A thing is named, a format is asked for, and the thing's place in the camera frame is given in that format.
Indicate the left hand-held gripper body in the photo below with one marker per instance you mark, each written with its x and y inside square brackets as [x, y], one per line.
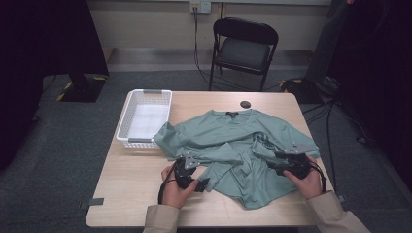
[184, 176]

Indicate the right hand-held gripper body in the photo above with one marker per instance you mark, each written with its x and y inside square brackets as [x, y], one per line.
[298, 165]

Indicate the green t-shirt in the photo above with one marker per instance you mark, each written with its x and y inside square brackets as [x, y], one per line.
[233, 142]

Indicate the person's left hand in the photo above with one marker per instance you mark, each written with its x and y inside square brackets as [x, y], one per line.
[175, 194]

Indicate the person's right hand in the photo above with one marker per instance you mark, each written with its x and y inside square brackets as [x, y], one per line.
[307, 186]

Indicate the small grey tape piece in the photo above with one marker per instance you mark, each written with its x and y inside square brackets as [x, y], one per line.
[341, 198]

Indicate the dark round table grommet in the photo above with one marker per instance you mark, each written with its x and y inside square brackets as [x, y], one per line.
[245, 104]

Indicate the white plastic basket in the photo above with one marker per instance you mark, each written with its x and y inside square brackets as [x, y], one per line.
[147, 119]

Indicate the black stand base yellow stripes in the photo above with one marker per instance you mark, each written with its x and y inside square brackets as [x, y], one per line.
[84, 92]
[302, 90]

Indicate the grey tape strip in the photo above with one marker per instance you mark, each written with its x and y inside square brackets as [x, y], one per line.
[94, 202]

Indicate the black folding chair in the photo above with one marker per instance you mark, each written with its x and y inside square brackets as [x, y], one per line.
[244, 53]

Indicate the dark curtain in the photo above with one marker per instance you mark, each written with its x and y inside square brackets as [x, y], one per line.
[39, 64]
[379, 81]

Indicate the grey upright panel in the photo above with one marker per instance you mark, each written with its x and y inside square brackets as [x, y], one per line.
[324, 45]

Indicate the white wall socket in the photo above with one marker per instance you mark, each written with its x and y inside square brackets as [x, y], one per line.
[200, 6]

